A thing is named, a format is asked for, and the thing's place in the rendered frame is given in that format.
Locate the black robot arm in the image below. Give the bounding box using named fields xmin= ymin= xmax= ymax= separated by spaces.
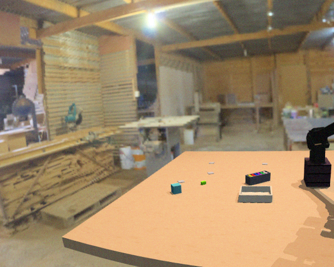
xmin=306 ymin=122 xmax=334 ymax=164

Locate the teal cube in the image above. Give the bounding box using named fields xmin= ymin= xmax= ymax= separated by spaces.
xmin=171 ymin=183 xmax=182 ymax=194

